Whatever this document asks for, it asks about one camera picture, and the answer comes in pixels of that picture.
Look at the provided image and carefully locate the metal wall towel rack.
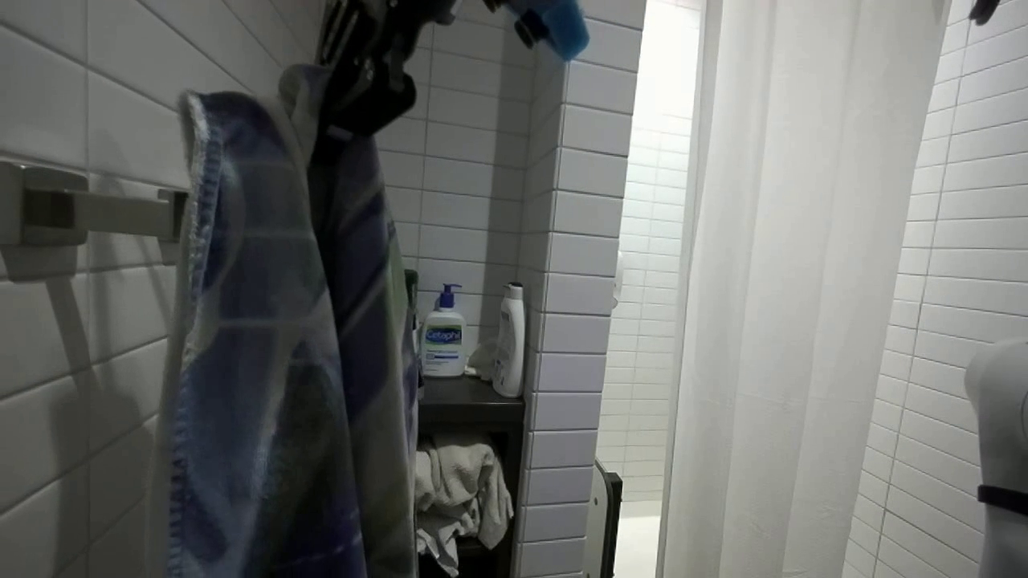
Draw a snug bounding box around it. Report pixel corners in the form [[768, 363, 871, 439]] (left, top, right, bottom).
[[0, 157, 192, 283]]

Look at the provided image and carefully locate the white curved bottle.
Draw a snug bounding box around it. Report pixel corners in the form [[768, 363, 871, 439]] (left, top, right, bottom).
[[491, 281, 529, 402]]

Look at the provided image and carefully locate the blue striped towel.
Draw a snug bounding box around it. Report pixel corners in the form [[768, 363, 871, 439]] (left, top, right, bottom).
[[156, 62, 423, 578]]

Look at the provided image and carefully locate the crumpled white cloth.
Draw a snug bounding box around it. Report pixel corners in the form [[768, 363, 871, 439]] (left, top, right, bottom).
[[414, 439, 517, 578]]

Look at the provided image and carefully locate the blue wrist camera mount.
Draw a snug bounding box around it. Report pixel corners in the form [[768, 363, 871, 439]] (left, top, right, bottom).
[[502, 0, 592, 63]]

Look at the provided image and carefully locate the black shelf unit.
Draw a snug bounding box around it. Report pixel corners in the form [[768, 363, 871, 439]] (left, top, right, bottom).
[[414, 374, 528, 578]]

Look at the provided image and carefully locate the white pump lotion bottle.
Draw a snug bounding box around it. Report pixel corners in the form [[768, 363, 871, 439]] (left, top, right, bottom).
[[418, 281, 470, 378]]

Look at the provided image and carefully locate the black door handle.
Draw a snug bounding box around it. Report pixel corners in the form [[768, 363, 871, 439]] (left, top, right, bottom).
[[592, 458, 626, 578]]

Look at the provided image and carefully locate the white shower curtain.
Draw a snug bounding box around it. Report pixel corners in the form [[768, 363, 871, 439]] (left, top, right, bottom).
[[655, 0, 952, 578]]

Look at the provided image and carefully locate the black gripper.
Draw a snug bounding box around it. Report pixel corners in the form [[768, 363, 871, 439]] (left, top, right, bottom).
[[315, 0, 466, 141]]

